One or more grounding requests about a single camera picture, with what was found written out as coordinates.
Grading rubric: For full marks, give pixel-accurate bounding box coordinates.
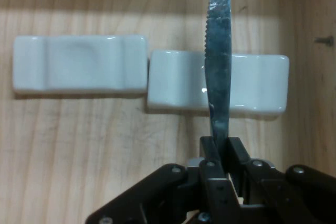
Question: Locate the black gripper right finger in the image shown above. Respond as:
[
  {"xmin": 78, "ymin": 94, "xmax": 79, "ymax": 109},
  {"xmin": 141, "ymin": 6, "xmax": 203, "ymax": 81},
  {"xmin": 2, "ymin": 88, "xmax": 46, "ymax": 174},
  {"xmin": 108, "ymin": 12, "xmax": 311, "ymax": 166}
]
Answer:
[{"xmin": 225, "ymin": 137, "xmax": 336, "ymax": 224}]

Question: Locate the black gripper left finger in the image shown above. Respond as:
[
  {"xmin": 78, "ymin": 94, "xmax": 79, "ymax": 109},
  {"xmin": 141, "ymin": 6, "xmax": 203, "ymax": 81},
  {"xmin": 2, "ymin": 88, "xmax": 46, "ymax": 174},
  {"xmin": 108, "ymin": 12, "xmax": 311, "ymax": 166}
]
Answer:
[{"xmin": 85, "ymin": 136, "xmax": 227, "ymax": 224}]

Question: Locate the silver serrated table knife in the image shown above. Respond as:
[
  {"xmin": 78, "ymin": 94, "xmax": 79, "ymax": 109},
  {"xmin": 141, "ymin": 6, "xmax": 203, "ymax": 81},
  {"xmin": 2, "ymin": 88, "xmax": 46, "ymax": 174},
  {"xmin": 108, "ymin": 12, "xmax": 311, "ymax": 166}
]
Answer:
[{"xmin": 203, "ymin": 0, "xmax": 232, "ymax": 143}]

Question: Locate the white ceramic cutlery rest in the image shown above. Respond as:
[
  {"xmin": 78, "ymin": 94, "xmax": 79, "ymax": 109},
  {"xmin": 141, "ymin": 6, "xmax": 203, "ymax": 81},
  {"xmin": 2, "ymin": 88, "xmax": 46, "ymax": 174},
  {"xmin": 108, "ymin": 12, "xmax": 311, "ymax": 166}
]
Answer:
[
  {"xmin": 146, "ymin": 49, "xmax": 290, "ymax": 117},
  {"xmin": 12, "ymin": 34, "xmax": 148, "ymax": 95}
]

